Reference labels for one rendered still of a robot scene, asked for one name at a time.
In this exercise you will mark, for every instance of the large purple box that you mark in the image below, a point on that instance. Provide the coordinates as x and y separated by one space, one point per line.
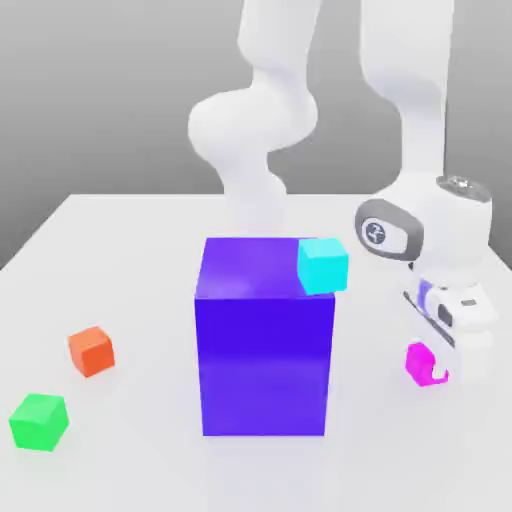
262 360

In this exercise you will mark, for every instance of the small orange cube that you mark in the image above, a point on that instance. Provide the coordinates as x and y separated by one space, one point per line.
92 352

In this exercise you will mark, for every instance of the small green cube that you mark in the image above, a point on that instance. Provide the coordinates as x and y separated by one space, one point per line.
38 423

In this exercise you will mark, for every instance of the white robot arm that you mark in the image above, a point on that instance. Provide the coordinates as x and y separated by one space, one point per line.
248 132

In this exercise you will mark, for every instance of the small cyan cube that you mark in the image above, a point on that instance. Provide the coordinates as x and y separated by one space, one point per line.
322 264

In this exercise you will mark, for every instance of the small magenta cube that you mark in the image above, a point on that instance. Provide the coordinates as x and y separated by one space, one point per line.
419 364

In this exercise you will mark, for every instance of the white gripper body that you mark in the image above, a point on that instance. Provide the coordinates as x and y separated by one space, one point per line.
438 340

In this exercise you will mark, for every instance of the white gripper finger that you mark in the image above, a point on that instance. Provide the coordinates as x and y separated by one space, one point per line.
440 374

